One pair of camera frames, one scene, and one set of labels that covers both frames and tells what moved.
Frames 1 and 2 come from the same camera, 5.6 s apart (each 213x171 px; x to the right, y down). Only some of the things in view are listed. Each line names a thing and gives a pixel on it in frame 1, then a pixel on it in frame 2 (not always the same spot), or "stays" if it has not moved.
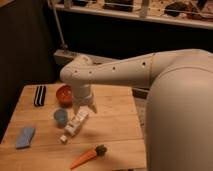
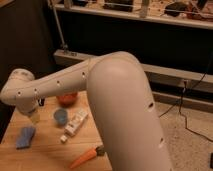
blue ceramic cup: (61, 118) stays
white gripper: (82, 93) → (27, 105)
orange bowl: (64, 95) stays
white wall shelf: (187, 13) stays
